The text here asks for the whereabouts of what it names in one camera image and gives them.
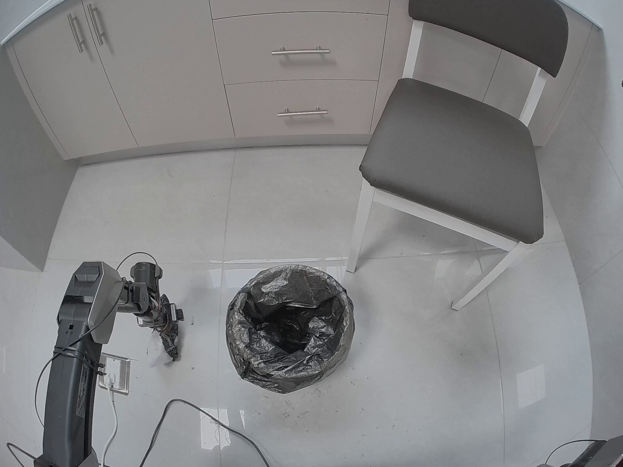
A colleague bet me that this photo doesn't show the black cable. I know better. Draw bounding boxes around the black cable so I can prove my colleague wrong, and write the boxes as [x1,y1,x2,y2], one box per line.
[140,399,270,467]
[117,251,163,286]
[544,438,609,467]

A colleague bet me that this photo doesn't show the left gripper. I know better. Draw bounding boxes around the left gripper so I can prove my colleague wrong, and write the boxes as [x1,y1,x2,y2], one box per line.
[155,294,177,332]

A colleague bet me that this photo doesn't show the beige cabinet with drawers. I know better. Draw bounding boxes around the beige cabinet with drawers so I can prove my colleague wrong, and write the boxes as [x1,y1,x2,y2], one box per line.
[1,0,604,166]

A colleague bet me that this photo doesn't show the white power cable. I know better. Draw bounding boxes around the white power cable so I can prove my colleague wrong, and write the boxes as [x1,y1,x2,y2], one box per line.
[100,375,121,467]

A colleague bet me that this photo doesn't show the black plastic bag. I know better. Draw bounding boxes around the black plastic bag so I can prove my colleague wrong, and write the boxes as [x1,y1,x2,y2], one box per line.
[225,264,355,395]

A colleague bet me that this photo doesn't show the grey chair with white legs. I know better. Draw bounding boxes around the grey chair with white legs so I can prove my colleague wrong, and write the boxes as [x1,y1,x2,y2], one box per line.
[347,0,570,311]

